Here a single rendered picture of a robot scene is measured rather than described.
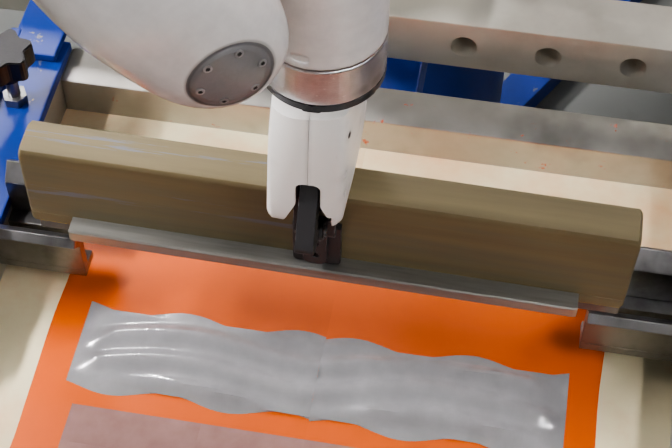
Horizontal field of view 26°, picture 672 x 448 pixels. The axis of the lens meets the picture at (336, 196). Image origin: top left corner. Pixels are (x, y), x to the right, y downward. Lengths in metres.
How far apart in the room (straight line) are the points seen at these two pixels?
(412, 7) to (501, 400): 0.33
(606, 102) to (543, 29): 1.37
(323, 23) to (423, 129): 0.39
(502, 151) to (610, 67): 0.11
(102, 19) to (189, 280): 0.48
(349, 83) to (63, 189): 0.25
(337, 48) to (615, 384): 0.40
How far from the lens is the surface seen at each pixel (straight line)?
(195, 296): 1.11
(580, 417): 1.06
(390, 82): 1.29
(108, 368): 1.08
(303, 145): 0.84
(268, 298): 1.10
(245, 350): 1.07
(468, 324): 1.10
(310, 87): 0.82
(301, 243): 0.89
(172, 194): 0.96
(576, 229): 0.93
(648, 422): 1.07
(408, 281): 0.97
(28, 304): 1.12
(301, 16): 0.78
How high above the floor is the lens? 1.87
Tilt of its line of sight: 52 degrees down
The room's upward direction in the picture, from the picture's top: straight up
